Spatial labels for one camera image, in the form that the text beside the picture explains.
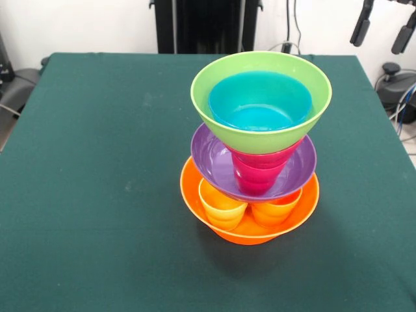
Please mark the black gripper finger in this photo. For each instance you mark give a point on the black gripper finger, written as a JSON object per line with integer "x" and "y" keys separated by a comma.
{"x": 361, "y": 29}
{"x": 403, "y": 37}

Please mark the light blue bowl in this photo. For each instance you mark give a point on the light blue bowl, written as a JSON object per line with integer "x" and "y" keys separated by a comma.
{"x": 247, "y": 97}

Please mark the light green bowl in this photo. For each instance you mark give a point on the light green bowl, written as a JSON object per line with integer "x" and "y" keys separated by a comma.
{"x": 260, "y": 143}

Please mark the red-pink bowl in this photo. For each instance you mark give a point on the red-pink bowl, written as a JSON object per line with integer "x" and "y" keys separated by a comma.
{"x": 260, "y": 158}

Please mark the red-pink cup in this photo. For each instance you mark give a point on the red-pink cup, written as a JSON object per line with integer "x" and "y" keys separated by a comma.
{"x": 256, "y": 178}

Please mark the purple bowl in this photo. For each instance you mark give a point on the purple bowl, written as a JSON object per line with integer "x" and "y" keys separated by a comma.
{"x": 208, "y": 162}

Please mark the orange cup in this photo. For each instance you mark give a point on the orange cup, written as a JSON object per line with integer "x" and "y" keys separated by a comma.
{"x": 273, "y": 216}

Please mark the yellow cup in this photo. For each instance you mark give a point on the yellow cup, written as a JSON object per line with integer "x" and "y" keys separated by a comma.
{"x": 224, "y": 214}

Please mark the large orange bowl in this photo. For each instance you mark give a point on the large orange bowl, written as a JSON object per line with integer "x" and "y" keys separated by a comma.
{"x": 191, "y": 201}

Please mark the dark green tablecloth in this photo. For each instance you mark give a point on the dark green tablecloth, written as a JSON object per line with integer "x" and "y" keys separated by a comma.
{"x": 97, "y": 195}

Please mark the black metal stand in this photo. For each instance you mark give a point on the black metal stand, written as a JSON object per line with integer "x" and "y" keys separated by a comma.
{"x": 5, "y": 65}

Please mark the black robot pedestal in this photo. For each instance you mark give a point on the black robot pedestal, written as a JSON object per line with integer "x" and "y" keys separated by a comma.
{"x": 208, "y": 26}

